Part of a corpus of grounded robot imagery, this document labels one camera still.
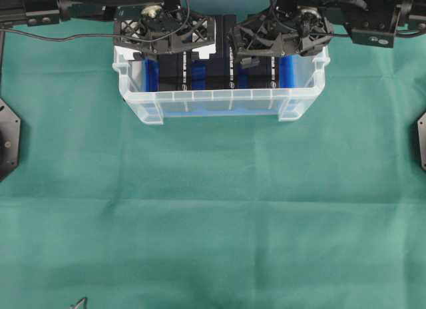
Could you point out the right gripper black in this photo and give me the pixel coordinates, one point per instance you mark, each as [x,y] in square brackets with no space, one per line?
[302,31]

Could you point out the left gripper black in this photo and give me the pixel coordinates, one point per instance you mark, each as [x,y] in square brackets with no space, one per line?
[154,30]

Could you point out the black camera box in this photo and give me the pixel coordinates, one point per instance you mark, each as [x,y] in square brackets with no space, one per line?
[174,72]
[258,73]
[221,52]

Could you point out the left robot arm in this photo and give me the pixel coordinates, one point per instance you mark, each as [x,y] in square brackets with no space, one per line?
[33,13]

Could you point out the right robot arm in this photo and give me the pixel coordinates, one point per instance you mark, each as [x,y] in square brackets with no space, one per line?
[374,23]

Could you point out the clear plastic storage case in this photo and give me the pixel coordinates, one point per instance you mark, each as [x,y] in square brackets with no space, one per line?
[300,81]

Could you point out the blue foam case insert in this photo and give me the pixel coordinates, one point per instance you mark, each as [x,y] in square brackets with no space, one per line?
[227,102]

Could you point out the green table cloth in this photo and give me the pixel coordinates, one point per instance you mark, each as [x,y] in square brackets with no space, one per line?
[213,212]

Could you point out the small metal clip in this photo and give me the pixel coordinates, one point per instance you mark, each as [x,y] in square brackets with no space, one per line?
[80,304]

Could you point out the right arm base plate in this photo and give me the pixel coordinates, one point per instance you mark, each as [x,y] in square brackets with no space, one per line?
[421,129]

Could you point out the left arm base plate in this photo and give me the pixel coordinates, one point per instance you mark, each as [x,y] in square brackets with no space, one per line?
[10,137]

